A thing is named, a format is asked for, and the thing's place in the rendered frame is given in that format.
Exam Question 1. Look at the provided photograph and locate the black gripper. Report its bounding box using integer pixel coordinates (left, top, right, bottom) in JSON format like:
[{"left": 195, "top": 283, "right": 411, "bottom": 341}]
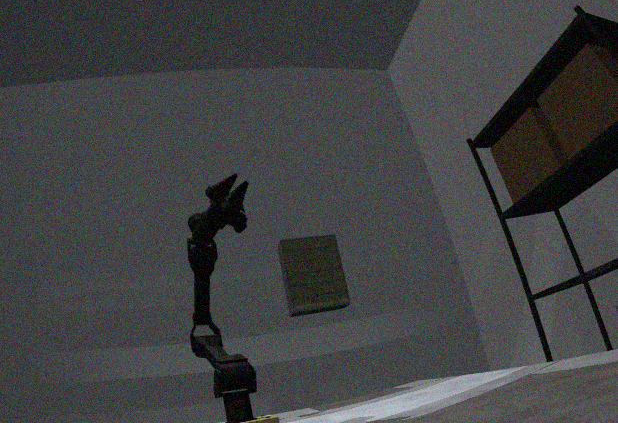
[{"left": 201, "top": 173, "right": 249, "bottom": 231}]

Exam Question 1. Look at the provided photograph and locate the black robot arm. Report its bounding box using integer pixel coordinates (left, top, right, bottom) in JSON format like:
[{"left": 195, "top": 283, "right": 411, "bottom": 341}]
[{"left": 187, "top": 213, "right": 257, "bottom": 423}]

